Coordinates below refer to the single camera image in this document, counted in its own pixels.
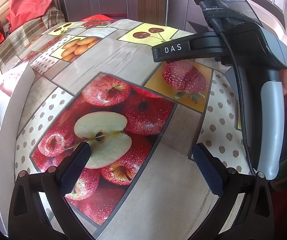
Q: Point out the white cardboard box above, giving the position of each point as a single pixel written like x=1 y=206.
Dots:
x=13 y=130

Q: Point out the plaid sofa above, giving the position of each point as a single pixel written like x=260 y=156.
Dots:
x=33 y=28

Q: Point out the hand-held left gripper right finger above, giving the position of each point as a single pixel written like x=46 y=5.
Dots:
x=208 y=172

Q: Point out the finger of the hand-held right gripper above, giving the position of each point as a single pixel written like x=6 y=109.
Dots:
x=173 y=49

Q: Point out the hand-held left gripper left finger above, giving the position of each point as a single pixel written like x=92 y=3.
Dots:
x=76 y=163

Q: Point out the fruit print tablecloth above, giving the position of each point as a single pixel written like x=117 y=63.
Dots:
x=133 y=62

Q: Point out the red printed plastic bag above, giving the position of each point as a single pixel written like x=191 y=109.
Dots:
x=97 y=17

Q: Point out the salmon red fabric bag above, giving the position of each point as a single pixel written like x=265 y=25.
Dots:
x=28 y=3

